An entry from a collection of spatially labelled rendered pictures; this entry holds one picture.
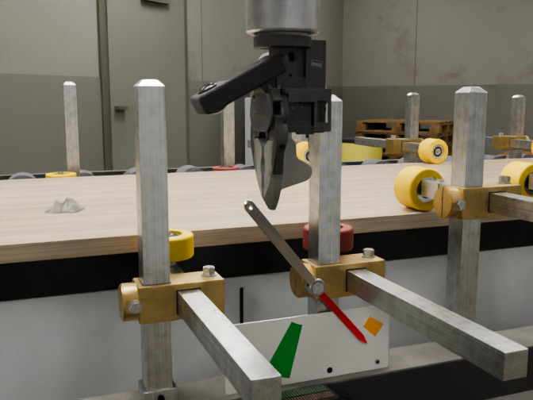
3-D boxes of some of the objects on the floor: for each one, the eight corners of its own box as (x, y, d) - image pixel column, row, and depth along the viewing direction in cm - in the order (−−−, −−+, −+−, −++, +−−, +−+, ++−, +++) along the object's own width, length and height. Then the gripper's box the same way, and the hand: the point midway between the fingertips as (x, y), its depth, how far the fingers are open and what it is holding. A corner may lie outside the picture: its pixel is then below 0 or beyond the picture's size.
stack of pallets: (455, 185, 830) (458, 120, 817) (436, 192, 766) (439, 121, 753) (375, 178, 892) (377, 118, 879) (350, 185, 828) (352, 120, 815)
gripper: (336, 35, 75) (333, 212, 78) (304, 41, 83) (303, 201, 86) (269, 32, 72) (269, 217, 75) (243, 40, 80) (243, 205, 83)
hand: (266, 200), depth 80 cm, fingers closed
